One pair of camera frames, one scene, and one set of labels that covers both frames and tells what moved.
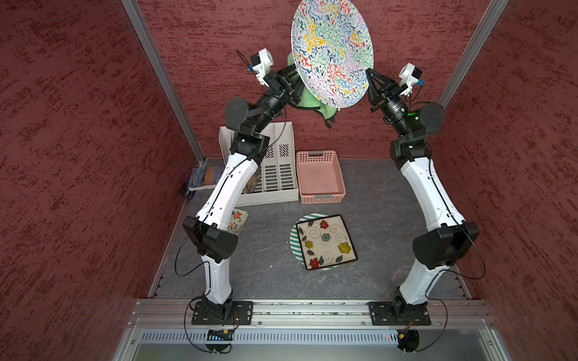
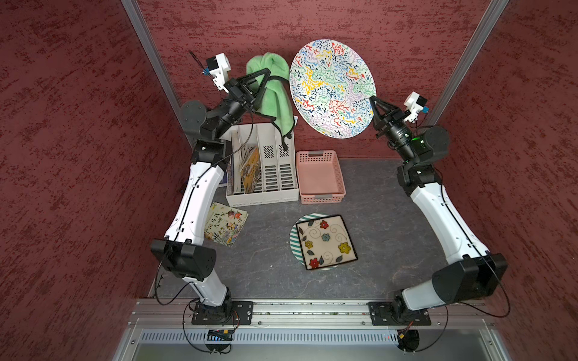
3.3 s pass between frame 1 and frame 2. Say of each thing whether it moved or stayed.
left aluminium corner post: stayed
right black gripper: moved
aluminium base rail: stayed
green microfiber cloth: moved
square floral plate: stayed
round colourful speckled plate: moved
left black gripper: moved
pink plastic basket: stayed
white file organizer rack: stayed
